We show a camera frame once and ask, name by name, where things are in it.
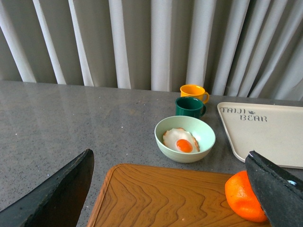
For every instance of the light green bowl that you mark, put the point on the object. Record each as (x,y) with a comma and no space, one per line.
(202,132)

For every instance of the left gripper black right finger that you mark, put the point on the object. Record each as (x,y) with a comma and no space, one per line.
(279,192)

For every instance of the yellow mug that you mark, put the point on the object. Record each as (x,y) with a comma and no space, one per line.
(194,91)

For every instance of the toy fried egg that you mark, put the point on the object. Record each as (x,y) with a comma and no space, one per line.
(178,139)

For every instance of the dark green mug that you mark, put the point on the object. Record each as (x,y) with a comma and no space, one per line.
(190,106)

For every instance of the grey curtain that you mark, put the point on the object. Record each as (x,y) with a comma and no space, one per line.
(246,48)

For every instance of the cream bear tray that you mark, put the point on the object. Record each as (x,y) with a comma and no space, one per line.
(273,131)

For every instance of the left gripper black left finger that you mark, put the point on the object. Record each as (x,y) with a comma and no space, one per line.
(58,201)

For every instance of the orange mandarin fruit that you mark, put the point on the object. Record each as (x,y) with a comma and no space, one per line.
(241,198)

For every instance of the wooden cutting board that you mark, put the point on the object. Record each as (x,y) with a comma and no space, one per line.
(148,196)

